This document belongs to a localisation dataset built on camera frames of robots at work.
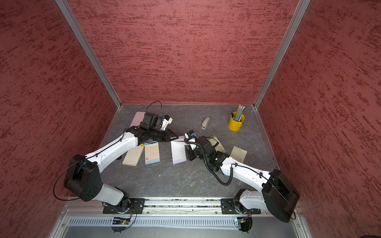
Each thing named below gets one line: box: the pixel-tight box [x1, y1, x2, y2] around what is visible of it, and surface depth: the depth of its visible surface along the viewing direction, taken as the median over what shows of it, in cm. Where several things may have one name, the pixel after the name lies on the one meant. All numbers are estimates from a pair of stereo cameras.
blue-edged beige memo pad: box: [144, 141, 161, 166], surface depth 94 cm
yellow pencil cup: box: [228, 111, 246, 132], surface depth 102 cm
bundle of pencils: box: [235, 104, 246, 122], surface depth 100 cm
